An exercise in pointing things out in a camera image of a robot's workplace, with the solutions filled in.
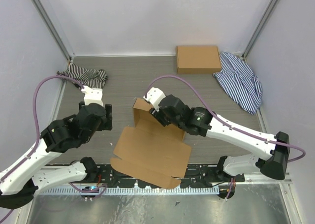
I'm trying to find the aluminium rail front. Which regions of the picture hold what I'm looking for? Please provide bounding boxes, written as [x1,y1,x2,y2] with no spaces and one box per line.
[244,173,292,184]

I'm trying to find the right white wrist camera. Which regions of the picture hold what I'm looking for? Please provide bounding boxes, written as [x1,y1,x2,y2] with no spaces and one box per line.
[143,87,166,111]

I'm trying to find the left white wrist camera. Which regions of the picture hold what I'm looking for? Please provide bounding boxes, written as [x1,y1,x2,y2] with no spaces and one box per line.
[81,86,104,106]

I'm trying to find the folded brown cardboard box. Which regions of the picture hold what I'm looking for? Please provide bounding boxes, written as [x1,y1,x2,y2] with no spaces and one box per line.
[176,45,221,74]

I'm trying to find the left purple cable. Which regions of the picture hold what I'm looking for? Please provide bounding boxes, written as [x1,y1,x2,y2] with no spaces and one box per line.
[0,76,86,183]

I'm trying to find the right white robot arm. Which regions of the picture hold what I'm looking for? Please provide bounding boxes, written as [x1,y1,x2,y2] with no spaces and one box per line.
[145,94,290,182]

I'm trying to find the right aluminium frame post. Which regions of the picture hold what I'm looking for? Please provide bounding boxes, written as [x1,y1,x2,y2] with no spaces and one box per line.
[242,0,280,60]

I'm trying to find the grey slotted cable duct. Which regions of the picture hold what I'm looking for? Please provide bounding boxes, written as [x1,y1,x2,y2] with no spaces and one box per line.
[41,186,220,195]

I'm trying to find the aluminium frame post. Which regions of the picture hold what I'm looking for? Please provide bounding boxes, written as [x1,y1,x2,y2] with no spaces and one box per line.
[31,0,73,61]
[242,0,280,60]

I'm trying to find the blue white striped cloth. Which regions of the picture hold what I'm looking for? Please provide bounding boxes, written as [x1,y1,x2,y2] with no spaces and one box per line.
[213,52,262,115]

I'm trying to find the left aluminium frame post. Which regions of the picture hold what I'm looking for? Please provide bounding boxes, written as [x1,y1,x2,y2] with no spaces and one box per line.
[31,0,73,61]

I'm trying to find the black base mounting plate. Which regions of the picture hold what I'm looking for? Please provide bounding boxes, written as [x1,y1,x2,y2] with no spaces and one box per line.
[83,163,247,188]

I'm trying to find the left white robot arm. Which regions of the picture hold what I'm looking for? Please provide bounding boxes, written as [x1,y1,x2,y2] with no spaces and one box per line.
[0,102,112,210]

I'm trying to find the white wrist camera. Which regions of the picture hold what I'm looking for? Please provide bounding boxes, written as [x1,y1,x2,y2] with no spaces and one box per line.
[81,86,104,106]
[143,87,166,111]

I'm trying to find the black white striped cloth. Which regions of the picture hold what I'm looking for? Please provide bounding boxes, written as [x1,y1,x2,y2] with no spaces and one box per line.
[57,63,108,89]

